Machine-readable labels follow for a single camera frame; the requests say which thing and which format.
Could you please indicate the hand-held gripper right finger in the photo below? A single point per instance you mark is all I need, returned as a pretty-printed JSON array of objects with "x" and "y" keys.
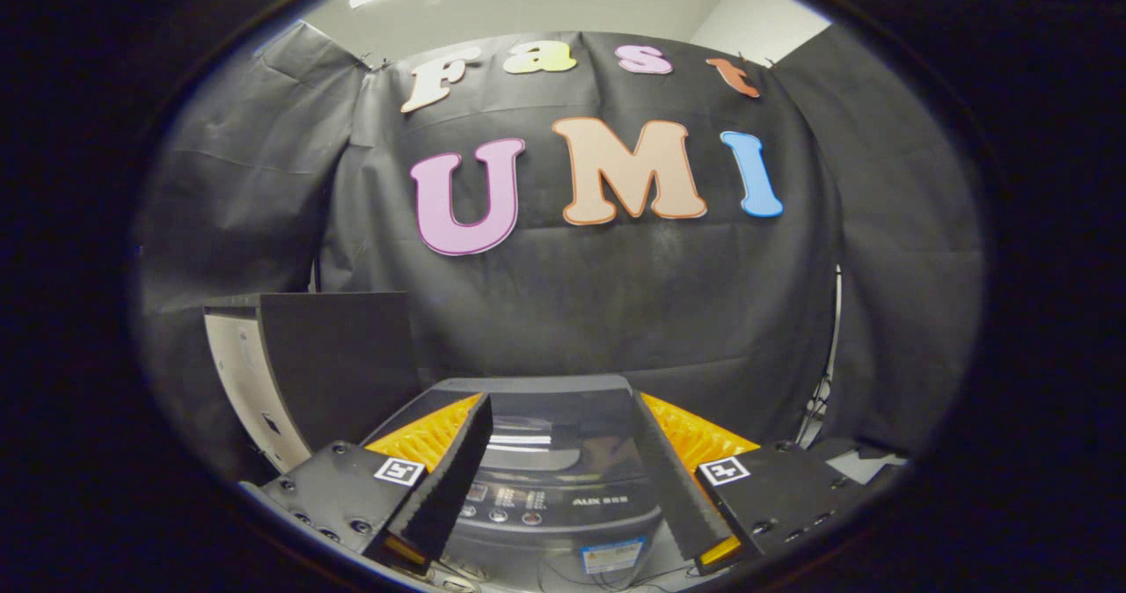
[{"x": 673, "y": 479}]

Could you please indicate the grey washing machine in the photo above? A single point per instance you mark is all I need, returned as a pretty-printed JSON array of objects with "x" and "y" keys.
[{"x": 563, "y": 523}]

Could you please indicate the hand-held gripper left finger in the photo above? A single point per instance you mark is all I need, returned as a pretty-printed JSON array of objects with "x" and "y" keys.
[{"x": 457, "y": 461}]

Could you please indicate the dark washing machine lid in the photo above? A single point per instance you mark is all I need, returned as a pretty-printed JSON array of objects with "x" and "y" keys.
[{"x": 563, "y": 408}]

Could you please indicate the black light stand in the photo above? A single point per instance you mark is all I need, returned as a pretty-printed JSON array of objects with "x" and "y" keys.
[{"x": 825, "y": 391}]

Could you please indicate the black backdrop cloth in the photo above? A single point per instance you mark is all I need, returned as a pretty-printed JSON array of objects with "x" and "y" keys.
[{"x": 616, "y": 294}]

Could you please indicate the beige cabinet with dark sides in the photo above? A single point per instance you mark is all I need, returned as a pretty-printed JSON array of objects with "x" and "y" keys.
[{"x": 343, "y": 355}]

